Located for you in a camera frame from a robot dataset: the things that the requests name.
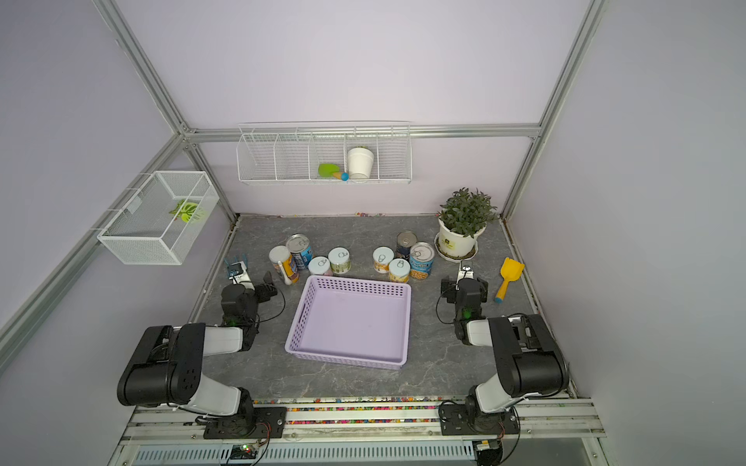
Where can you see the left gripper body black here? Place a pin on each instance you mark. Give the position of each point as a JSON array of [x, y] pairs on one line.
[[263, 288]]

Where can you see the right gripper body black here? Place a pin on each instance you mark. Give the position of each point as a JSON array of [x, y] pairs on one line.
[[463, 282]]

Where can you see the tall yellow orange can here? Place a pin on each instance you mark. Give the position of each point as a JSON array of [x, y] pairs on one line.
[[284, 264]]

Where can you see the blue Progresso soup can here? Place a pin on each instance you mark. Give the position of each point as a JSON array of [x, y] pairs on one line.
[[301, 251]]

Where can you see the blue orange soup can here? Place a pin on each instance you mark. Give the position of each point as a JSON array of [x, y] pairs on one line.
[[421, 258]]

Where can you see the dark navy tomato can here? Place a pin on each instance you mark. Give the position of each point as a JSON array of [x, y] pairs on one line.
[[405, 240]]

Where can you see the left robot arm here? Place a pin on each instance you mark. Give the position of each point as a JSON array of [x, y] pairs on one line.
[[166, 367]]

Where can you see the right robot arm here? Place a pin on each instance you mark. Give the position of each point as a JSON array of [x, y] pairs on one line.
[[528, 360]]

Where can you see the lavender plastic basket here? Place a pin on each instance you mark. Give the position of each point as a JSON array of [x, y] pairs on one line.
[[352, 322]]

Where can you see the green toy in side basket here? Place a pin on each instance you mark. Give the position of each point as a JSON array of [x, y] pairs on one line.
[[188, 212]]

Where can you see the blue toy rake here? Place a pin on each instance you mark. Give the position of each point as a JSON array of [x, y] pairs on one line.
[[233, 260]]

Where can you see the yellow toy shovel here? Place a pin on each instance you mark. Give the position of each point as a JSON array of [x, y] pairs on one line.
[[510, 271]]

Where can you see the small pink label can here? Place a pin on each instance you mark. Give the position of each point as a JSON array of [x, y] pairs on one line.
[[320, 266]]

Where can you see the small yellow label can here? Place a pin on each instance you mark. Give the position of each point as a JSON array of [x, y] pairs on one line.
[[399, 270]]

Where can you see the potted green plant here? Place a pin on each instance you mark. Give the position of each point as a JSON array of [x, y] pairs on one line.
[[462, 219]]

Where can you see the small green label can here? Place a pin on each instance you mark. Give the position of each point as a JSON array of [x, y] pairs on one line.
[[340, 261]]

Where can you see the small orange label can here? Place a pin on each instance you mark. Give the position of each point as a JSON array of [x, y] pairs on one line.
[[382, 257]]

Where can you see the green toy scoop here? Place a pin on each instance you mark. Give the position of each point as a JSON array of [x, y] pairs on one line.
[[332, 171]]

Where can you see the small white empty pot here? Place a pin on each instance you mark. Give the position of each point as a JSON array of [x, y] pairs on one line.
[[360, 162]]

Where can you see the white wire side basket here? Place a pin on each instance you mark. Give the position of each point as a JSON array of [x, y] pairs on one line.
[[143, 232]]

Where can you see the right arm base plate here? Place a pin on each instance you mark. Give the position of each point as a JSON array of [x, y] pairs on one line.
[[466, 420]]

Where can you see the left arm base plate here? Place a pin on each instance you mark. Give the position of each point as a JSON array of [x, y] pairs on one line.
[[262, 423]]

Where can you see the aluminium mounting rail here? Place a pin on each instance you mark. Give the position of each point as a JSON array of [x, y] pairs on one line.
[[415, 418]]

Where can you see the white wire wall shelf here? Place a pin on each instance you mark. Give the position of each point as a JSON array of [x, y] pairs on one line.
[[291, 152]]

